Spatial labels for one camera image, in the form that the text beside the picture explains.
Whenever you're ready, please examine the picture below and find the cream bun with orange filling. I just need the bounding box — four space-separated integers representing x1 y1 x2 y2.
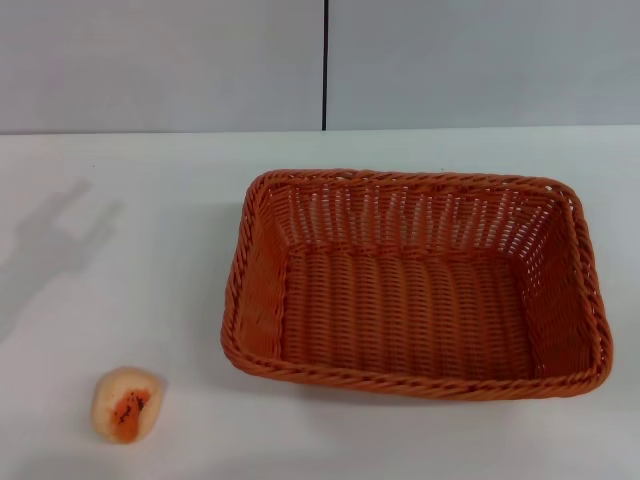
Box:
91 365 165 445

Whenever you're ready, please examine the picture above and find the orange woven plastic basket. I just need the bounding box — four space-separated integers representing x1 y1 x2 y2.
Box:
220 168 614 403

